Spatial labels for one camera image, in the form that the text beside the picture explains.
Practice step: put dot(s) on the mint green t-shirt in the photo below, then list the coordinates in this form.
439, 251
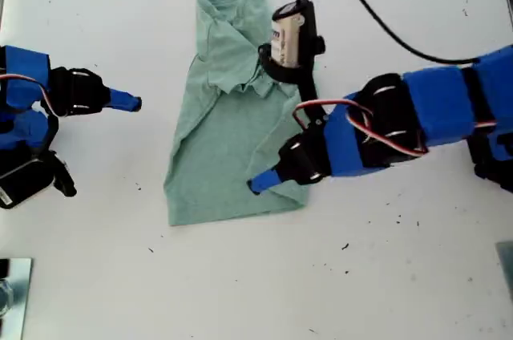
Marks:
224, 147

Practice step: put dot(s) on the shiny metal plate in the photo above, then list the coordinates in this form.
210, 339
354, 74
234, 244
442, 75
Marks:
20, 296

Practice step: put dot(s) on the black camera stalk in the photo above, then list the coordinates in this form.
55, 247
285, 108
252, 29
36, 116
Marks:
308, 87
64, 177

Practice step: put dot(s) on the black camera box beige label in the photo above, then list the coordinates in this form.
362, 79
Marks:
296, 35

